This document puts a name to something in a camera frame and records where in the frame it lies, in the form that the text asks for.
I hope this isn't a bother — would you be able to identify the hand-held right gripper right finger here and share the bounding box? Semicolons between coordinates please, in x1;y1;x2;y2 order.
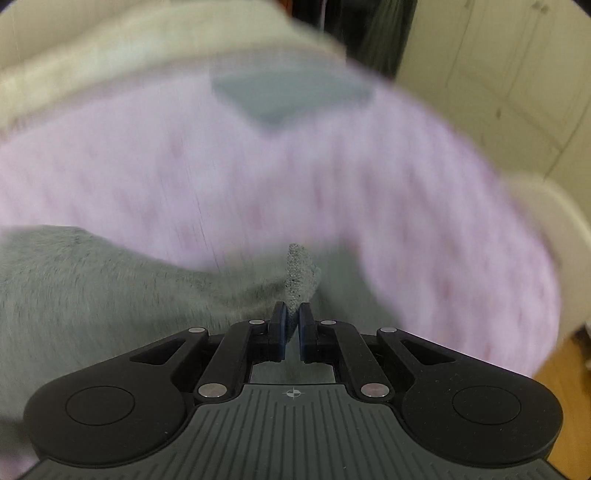
298;302;457;400

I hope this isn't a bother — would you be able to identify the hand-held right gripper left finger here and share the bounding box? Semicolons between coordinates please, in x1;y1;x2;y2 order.
130;301;290;400

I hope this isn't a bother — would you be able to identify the grey-green fluffy towel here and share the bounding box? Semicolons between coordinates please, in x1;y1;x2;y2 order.
0;225;402;467

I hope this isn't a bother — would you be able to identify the pink patterned bedsheet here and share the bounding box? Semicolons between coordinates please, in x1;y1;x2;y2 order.
0;69;562;477

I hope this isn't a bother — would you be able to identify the folded grey cloth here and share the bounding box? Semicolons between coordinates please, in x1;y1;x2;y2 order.
210;55;375;131

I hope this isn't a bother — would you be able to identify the dark furniture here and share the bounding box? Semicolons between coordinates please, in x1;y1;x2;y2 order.
277;0;417;79

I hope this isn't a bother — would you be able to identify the cream duvet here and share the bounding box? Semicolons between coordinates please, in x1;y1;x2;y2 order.
0;0;348;139

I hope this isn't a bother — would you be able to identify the white wardrobe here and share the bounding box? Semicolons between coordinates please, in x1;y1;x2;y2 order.
396;0;591;185

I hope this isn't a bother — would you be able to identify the cream bed frame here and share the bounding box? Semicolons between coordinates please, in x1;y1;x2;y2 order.
505;173;591;335

